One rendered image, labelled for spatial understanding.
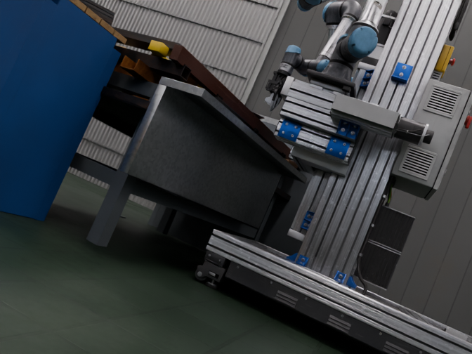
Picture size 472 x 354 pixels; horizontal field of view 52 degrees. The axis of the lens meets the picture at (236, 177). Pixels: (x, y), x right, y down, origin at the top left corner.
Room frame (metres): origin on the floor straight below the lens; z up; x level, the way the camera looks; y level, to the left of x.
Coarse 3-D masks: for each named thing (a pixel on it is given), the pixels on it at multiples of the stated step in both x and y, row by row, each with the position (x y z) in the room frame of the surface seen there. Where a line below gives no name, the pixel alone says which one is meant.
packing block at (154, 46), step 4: (152, 40) 1.87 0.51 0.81; (152, 44) 1.87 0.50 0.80; (156, 44) 1.86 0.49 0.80; (160, 44) 1.85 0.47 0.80; (164, 44) 1.86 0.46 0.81; (148, 48) 1.87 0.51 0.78; (152, 48) 1.86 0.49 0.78; (156, 48) 1.85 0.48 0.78; (160, 48) 1.85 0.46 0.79; (164, 48) 1.87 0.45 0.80; (168, 48) 1.88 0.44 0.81; (152, 52) 1.89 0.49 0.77; (156, 52) 1.87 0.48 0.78; (160, 52) 1.85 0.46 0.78; (164, 52) 1.87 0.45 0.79; (164, 56) 1.88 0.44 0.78
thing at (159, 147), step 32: (160, 96) 1.77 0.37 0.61; (160, 128) 1.82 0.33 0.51; (192, 128) 1.99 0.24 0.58; (128, 160) 1.78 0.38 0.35; (160, 160) 1.90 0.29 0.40; (192, 160) 2.08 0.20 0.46; (224, 160) 2.30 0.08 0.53; (256, 160) 2.57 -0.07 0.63; (192, 192) 2.17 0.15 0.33; (224, 192) 2.41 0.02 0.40; (256, 192) 2.71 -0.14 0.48; (256, 224) 2.86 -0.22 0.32
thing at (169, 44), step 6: (120, 30) 2.02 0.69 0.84; (126, 30) 2.00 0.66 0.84; (126, 36) 2.00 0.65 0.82; (132, 36) 1.98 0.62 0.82; (138, 36) 1.97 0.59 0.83; (144, 36) 1.95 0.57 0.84; (126, 42) 2.08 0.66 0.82; (132, 42) 2.04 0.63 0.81; (138, 42) 2.00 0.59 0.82; (144, 42) 1.96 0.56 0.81; (162, 42) 1.91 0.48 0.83; (168, 42) 1.89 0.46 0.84; (174, 42) 1.88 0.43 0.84; (144, 48) 2.06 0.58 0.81; (168, 54) 1.99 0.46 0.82; (192, 84) 2.34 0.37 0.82
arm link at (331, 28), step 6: (330, 6) 2.61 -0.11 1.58; (336, 6) 2.57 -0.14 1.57; (324, 12) 2.64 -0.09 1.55; (330, 12) 2.61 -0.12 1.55; (336, 12) 2.57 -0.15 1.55; (324, 18) 2.66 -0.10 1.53; (330, 18) 2.62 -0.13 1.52; (336, 18) 2.60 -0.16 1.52; (330, 24) 2.62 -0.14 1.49; (336, 24) 2.60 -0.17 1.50; (330, 30) 2.65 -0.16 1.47; (330, 36) 2.65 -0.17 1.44
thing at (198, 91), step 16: (160, 80) 1.78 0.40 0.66; (192, 96) 1.90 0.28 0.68; (208, 96) 1.72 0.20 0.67; (208, 112) 2.10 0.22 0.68; (224, 112) 1.85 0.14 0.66; (224, 128) 2.27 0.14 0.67; (240, 128) 1.99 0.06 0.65; (256, 144) 2.38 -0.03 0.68; (272, 160) 2.70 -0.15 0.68; (288, 176) 2.89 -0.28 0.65; (304, 176) 2.78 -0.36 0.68
